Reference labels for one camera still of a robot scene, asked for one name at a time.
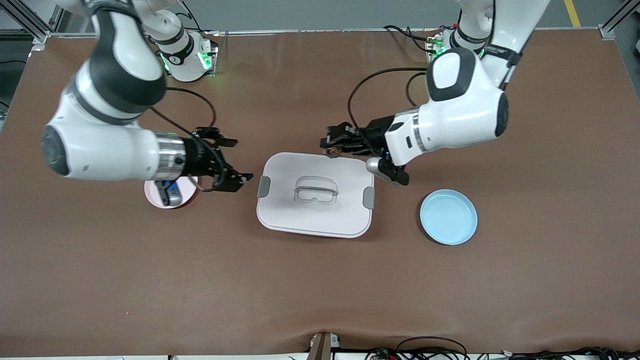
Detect pink round plate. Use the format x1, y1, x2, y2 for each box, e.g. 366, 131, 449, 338
144, 175, 199, 210

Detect tangled wire bundle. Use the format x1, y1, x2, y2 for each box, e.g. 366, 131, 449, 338
365, 346, 640, 360

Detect light blue round plate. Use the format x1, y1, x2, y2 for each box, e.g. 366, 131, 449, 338
419, 189, 479, 246

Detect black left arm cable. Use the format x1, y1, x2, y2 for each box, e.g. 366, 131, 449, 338
347, 67, 431, 131

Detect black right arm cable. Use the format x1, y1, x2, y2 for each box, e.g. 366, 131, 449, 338
147, 87, 217, 193

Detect aluminium frame profile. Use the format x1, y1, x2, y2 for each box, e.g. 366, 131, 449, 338
0, 0, 68, 45
598, 0, 640, 40

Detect looped black cable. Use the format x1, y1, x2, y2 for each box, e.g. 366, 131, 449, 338
396, 336, 469, 360

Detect black base power cables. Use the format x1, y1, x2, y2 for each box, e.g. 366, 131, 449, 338
383, 24, 441, 53

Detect white lidded storage box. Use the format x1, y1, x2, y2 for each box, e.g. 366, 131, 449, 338
256, 152, 375, 239

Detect brown camera mount post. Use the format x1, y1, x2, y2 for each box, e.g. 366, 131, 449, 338
306, 331, 342, 360

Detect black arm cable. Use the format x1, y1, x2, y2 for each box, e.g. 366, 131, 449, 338
347, 67, 431, 131
147, 87, 217, 193

